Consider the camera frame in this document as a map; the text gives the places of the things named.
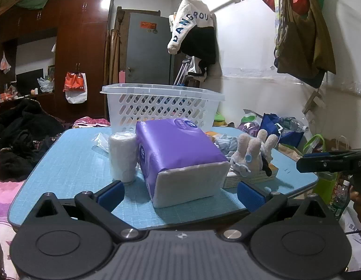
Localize brown wooden wardrobe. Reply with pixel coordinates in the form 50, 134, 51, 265
0, 0, 114, 123

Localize metal crutches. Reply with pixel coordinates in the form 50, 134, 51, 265
173, 58, 196, 87

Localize pink bed sheet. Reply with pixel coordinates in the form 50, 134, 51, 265
0, 178, 26, 280

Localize white crumpled plastic bag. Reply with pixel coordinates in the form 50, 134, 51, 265
37, 77, 55, 93

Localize green transparent bag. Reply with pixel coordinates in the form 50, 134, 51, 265
303, 134, 338, 210

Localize olive hanging tote bag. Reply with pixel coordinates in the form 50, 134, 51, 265
274, 0, 336, 88

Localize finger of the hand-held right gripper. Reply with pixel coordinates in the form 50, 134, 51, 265
296, 151, 353, 173

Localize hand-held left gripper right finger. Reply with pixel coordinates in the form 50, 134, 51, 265
223, 181, 339, 241

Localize clear plastic bottle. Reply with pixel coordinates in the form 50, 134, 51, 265
278, 117, 309, 132

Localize orange and white plastic bag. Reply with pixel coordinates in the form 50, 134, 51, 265
63, 72, 88, 104

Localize black television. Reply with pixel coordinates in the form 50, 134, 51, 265
16, 68, 44, 95

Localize grey metal door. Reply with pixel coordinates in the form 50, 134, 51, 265
126, 12, 174, 85

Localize grey plush bunny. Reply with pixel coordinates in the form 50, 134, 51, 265
230, 129, 282, 176

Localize white plastic basket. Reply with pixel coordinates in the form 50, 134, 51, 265
100, 83, 226, 133

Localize white and black hanging jacket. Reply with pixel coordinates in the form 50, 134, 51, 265
167, 0, 218, 66

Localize purple tissue pack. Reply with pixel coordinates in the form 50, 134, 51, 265
135, 119, 231, 209

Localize pink floral blanket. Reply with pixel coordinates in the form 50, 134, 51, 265
72, 117, 111, 129

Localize green plastic bottle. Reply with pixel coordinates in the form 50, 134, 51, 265
332, 178, 352, 220

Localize pile of dark clothes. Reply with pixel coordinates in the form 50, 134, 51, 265
0, 99, 67, 181

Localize blue striped cloth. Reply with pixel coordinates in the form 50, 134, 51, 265
214, 134, 242, 156

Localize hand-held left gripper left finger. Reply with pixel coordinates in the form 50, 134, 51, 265
23, 180, 139, 243

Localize orange snack packet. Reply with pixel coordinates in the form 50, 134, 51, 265
205, 131, 225, 143

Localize small hanging plastic bag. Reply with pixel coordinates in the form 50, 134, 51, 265
0, 52, 12, 74

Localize clear plastic bag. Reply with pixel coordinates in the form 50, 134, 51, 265
91, 133, 111, 154

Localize flat beige box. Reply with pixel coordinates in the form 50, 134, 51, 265
223, 163, 279, 189

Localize leaning wooden boards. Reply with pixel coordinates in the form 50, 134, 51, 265
106, 6, 128, 85

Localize white roll in clear wrap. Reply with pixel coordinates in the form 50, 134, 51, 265
108, 132, 139, 184

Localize blue shopping bag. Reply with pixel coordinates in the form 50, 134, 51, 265
261, 113, 305, 150

